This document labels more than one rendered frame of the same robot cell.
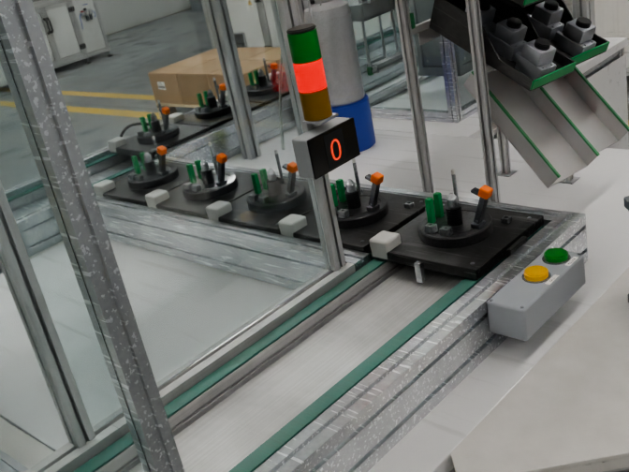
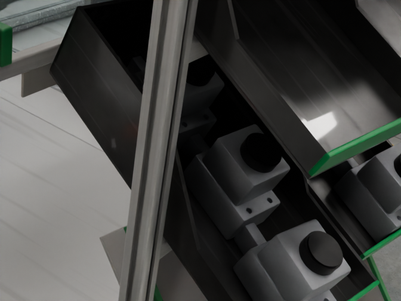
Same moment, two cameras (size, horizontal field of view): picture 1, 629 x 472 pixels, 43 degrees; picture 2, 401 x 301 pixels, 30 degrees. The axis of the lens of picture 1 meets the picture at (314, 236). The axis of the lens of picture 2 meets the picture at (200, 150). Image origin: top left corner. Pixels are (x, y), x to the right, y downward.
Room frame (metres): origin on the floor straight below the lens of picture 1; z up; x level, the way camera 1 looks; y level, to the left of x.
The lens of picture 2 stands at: (1.16, -0.29, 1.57)
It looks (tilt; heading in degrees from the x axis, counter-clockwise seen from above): 31 degrees down; 343
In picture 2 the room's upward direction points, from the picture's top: 10 degrees clockwise
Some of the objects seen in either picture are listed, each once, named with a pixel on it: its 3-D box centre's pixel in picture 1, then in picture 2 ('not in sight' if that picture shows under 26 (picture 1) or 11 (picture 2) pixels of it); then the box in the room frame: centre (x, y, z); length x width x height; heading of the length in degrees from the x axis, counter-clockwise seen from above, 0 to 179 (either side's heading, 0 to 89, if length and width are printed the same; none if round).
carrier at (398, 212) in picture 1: (352, 196); not in sight; (1.59, -0.10, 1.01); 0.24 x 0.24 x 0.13; 43
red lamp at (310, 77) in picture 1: (310, 74); not in sight; (1.36, -0.05, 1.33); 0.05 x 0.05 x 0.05
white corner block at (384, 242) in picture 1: (386, 245); not in sight; (1.41, -0.13, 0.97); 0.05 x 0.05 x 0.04; 43
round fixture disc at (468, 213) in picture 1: (455, 227); not in sight; (1.41, -0.27, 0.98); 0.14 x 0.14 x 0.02
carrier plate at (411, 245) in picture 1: (457, 236); not in sight; (1.41, -0.27, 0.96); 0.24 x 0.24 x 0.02; 43
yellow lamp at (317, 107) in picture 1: (315, 103); not in sight; (1.36, -0.05, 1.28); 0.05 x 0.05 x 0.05
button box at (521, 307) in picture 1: (537, 291); not in sight; (1.19, -0.35, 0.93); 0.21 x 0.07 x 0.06; 133
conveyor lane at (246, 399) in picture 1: (353, 331); not in sight; (1.22, -0.03, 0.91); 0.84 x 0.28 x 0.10; 133
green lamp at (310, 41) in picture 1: (304, 45); not in sight; (1.36, -0.05, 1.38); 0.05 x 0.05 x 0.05
